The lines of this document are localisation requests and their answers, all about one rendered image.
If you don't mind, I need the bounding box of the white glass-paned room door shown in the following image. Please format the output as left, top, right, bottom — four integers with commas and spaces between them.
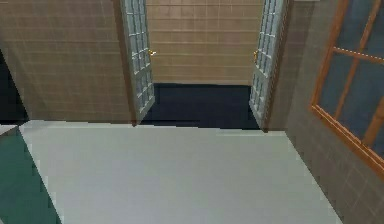
248, 0, 288, 130
119, 0, 156, 123

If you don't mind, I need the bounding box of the orange wood-framed window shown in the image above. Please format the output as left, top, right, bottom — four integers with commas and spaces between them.
309, 0, 384, 174

